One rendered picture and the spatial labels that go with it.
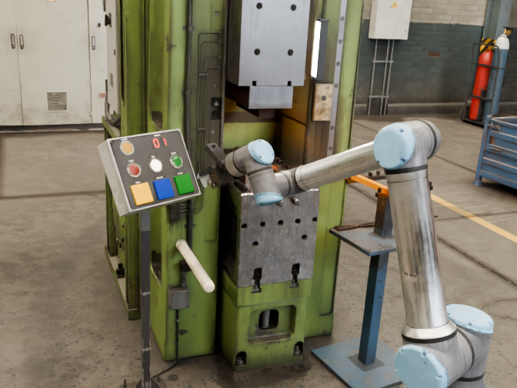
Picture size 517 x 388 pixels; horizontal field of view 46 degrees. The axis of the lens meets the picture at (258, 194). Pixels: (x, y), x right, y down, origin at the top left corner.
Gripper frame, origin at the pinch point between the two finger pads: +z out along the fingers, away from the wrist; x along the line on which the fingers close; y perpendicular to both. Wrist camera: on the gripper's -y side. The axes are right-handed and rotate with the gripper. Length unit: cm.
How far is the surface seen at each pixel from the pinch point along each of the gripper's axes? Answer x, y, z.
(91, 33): 255, -257, 416
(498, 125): 440, 5, 75
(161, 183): -10.8, -1.7, 10.1
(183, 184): -0.8, 0.5, 10.1
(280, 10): 46, -55, -26
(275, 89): 46, -27, -10
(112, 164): -27.0, -12.8, 12.2
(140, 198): -21.6, 1.9, 10.1
